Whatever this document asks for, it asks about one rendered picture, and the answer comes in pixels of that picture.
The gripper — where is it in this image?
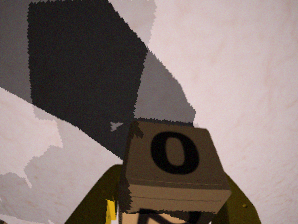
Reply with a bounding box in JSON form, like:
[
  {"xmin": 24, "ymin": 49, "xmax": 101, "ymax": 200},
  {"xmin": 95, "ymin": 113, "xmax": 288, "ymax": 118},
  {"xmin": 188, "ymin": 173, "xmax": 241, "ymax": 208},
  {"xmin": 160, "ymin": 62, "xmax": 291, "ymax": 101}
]
[{"xmin": 64, "ymin": 164, "xmax": 261, "ymax": 224}]

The brown wooden number cube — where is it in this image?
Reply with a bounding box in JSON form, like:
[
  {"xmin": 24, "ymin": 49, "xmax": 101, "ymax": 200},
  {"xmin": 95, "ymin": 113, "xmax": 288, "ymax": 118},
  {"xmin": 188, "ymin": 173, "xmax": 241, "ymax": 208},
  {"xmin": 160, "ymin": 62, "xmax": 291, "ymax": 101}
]
[{"xmin": 118, "ymin": 121, "xmax": 232, "ymax": 224}]

